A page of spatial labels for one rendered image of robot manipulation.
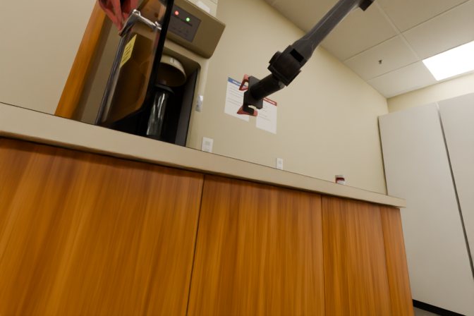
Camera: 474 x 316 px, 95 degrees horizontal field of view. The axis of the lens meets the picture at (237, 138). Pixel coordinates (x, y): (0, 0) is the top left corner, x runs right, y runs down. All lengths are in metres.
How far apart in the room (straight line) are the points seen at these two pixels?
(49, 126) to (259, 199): 0.46
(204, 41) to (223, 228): 0.69
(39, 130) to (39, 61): 0.87
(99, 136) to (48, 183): 0.10
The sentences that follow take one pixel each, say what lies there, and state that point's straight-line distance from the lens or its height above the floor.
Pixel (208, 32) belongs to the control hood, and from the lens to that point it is 0.94.
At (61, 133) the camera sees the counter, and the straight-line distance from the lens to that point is 0.43.
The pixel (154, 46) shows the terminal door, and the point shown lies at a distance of 0.51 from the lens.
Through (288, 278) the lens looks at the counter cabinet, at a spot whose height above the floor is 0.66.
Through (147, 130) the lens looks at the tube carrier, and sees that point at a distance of 0.82.
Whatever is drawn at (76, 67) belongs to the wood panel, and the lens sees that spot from 0.70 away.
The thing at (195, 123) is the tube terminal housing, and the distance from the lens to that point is 0.83.
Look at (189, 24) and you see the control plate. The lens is 0.92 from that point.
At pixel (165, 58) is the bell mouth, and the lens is 0.91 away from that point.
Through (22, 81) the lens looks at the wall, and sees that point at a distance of 1.25.
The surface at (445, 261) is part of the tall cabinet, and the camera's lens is 3.21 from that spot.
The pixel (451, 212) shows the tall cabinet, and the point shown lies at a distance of 3.17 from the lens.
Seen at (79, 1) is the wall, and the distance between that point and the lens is 1.46.
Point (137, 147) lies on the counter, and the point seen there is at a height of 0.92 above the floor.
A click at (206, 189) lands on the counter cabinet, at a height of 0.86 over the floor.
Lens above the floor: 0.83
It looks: 18 degrees up
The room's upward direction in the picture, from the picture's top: 5 degrees clockwise
